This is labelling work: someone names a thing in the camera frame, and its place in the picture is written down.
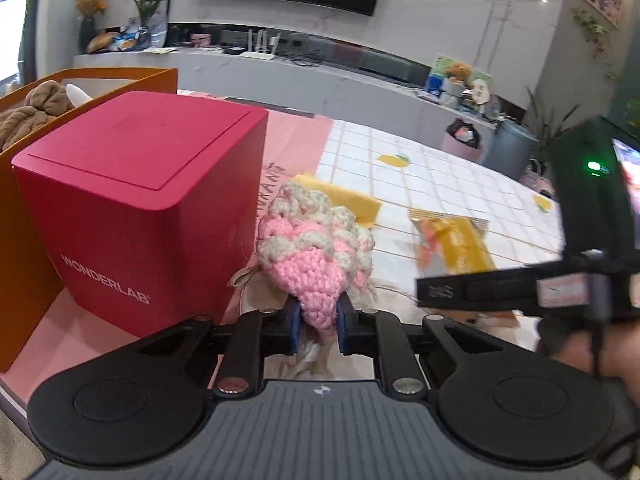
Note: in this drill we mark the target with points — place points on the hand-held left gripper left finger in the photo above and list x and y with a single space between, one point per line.
295 332

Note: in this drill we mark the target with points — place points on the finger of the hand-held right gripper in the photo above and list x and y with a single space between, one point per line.
490 290

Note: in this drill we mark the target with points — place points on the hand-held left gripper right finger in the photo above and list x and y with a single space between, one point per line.
342 332

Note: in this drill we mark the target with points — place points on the yellow snack packet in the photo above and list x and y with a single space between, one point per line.
460 245

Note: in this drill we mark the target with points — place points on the pink and cream crocheted toy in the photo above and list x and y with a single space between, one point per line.
310 270

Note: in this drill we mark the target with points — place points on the orange cardboard box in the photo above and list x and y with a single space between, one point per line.
25 270

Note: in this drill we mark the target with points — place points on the tan knitted plush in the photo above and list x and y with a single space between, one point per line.
30 115

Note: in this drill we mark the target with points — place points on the white soft toy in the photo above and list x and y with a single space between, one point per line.
79 94

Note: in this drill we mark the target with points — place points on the person's right hand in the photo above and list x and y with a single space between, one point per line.
575 355

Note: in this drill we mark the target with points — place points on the pink bag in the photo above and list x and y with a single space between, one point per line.
537 177

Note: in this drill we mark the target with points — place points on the tall leafy plant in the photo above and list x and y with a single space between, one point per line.
547 125

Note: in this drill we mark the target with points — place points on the grey trash bin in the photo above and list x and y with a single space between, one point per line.
512 150

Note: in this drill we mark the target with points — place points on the checked fruit print tablecloth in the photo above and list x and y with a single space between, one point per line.
450 180

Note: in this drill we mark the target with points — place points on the yellow cloth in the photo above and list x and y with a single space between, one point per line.
350 200

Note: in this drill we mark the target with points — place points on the pink trash bin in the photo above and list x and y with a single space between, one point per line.
462 147

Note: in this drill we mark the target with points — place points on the pile of toys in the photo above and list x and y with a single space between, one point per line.
457 87

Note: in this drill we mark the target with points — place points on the hanging green vine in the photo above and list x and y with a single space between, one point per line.
592 30

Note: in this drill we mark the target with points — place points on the small teddy bear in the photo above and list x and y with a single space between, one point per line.
458 71

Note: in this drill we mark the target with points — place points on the red square box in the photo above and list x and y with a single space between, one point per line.
140 185

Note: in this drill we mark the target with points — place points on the grey marble television cabinet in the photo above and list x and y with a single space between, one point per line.
325 85

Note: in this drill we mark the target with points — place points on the white router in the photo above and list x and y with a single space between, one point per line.
260 52

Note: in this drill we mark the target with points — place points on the black set-top box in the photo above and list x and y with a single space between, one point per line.
233 50

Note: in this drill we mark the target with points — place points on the small pink box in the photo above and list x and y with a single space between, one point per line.
200 41

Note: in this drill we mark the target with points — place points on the paper sheet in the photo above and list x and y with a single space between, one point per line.
157 50

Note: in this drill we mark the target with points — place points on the clear plastic bag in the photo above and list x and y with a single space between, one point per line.
158 32

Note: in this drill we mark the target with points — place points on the pile of snack bags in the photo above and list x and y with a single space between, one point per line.
127 40

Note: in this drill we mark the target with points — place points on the brown bread loaf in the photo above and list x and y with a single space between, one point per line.
102 42

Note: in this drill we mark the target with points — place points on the dark vase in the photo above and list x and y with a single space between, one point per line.
88 35

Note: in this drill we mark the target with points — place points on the dried flower bunch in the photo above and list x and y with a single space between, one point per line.
89 0

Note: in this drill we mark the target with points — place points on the glass sliding door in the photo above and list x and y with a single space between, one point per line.
12 20

